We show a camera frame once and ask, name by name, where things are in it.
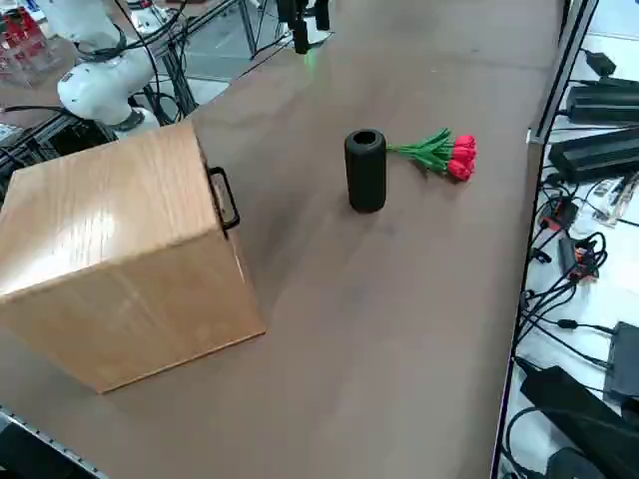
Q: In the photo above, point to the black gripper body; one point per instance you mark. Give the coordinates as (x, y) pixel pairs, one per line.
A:
(288, 10)

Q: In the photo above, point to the red tulip bunch green leaves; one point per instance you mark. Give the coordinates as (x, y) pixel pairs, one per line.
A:
(461, 159)

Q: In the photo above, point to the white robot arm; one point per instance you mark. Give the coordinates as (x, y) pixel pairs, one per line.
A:
(100, 90)

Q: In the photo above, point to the black cylindrical vase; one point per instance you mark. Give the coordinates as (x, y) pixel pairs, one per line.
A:
(366, 174)

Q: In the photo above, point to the clear rack with red items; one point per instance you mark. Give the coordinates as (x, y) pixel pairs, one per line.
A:
(25, 55)

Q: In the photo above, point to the small black power adapter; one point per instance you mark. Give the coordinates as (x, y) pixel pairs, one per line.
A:
(600, 61)

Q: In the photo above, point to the wooden drawer box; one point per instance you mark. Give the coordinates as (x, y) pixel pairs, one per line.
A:
(115, 259)

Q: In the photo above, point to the red and black module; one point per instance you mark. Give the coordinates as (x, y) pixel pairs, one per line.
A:
(559, 212)

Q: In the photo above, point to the clear packet of small parts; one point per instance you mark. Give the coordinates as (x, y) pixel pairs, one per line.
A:
(616, 199)

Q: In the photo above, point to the orange and black module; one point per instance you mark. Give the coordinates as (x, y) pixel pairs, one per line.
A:
(579, 259)

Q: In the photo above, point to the black flat box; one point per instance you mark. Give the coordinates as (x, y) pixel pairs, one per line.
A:
(624, 359)

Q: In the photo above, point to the long black power brick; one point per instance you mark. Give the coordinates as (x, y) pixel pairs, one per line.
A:
(574, 404)

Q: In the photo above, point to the black rounded device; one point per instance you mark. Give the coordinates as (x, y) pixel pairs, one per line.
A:
(574, 464)

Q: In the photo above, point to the aluminium frame post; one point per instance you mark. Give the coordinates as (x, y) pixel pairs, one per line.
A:
(564, 75)

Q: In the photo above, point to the black frame base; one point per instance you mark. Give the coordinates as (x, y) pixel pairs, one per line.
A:
(50, 135)

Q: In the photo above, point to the aluminium table rail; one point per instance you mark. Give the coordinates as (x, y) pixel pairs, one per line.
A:
(45, 434)

